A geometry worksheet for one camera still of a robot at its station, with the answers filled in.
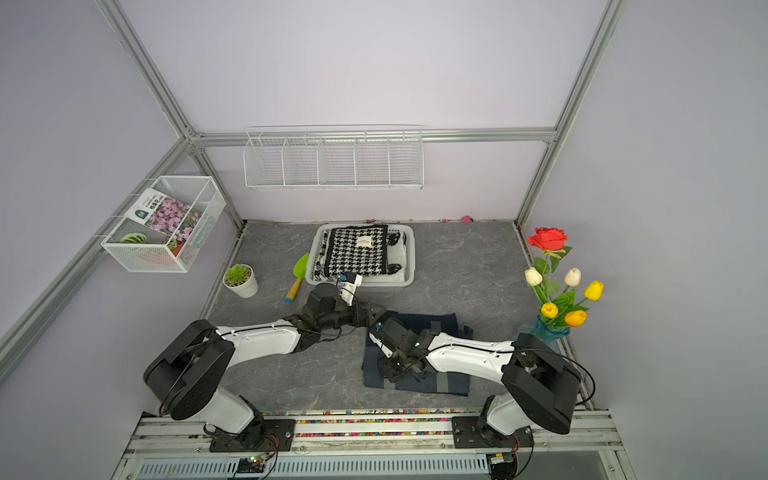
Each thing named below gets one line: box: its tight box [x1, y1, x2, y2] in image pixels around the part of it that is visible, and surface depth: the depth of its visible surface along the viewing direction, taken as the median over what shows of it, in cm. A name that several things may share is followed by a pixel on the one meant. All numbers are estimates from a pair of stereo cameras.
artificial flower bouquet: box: [524, 228, 604, 329], surface depth 69 cm
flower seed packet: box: [125, 188, 202, 243], surface depth 75 cm
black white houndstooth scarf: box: [324, 224, 388, 277], surface depth 97 cm
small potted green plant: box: [222, 263, 258, 299], surface depth 96 cm
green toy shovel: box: [285, 253, 310, 303], surface depth 107 cm
